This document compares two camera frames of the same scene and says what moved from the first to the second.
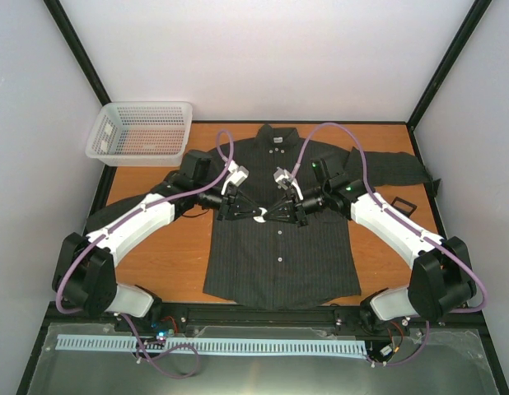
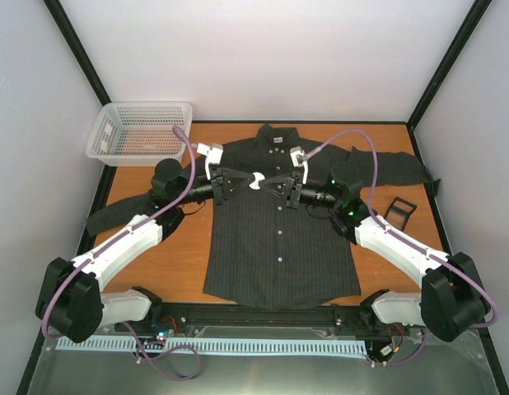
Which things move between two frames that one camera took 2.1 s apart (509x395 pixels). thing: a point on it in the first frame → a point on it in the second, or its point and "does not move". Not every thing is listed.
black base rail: (218, 318) does not move
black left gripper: (231, 195) → (217, 181)
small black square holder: (405, 212) does not move
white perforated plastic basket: (154, 133) does not move
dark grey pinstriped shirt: (282, 222) does not move
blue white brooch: (260, 219) → (258, 176)
